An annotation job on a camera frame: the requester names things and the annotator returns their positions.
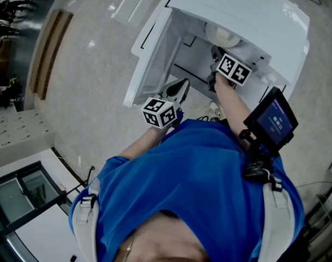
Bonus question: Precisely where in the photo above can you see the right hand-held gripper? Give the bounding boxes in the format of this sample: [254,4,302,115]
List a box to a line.
[207,45,253,93]

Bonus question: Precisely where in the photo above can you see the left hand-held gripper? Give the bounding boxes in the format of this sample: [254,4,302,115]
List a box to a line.
[140,78,191,130]

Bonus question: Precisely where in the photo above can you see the white round dish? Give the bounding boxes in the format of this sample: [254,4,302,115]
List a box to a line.
[204,22,247,49]

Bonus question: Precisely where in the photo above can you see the white appliance with door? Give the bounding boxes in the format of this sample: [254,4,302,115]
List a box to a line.
[123,0,311,109]

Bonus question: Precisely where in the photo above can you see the person's right forearm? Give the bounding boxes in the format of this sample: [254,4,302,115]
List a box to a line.
[214,74,252,136]

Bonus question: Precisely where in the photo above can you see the person's left forearm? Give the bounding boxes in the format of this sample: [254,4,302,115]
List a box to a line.
[118,126,172,160]

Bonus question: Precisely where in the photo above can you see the white shoe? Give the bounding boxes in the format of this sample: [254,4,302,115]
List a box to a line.
[208,101,222,121]

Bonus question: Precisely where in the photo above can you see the black chest-mounted monitor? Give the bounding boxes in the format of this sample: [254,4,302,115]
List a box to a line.
[243,86,299,154]

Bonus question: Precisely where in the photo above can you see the blue shirt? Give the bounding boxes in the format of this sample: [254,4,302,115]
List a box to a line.
[69,118,306,262]

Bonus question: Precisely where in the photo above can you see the white panel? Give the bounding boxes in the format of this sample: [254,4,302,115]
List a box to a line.
[110,0,168,27]

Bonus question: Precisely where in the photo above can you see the wooden bench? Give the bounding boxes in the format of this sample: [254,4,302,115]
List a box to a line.
[28,9,74,101]

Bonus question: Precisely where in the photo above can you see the white locker cabinet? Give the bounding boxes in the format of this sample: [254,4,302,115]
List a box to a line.
[0,109,56,164]

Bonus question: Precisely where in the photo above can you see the black-framed glass door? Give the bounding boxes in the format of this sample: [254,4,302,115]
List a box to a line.
[0,160,74,262]

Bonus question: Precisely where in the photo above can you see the metal rack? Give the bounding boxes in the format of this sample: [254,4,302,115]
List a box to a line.
[304,178,332,259]

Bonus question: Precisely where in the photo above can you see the white vest strap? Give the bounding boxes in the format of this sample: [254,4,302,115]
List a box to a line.
[259,183,295,262]
[72,177,101,262]

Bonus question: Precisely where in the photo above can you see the gold chain necklace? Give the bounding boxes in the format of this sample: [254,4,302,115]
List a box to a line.
[121,229,136,262]

